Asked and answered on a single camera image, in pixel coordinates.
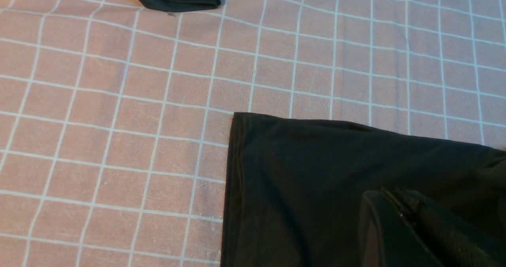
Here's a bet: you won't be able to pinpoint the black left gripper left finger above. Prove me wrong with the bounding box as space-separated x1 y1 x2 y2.
358 190 443 267

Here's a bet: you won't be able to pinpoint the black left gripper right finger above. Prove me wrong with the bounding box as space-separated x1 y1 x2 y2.
393 188 505 267

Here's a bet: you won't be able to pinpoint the dark gray long-sleeve top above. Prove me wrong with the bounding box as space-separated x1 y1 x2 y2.
220 112 505 267

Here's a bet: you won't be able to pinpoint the pink grid-pattern table mat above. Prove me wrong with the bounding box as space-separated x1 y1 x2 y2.
0 0 505 267

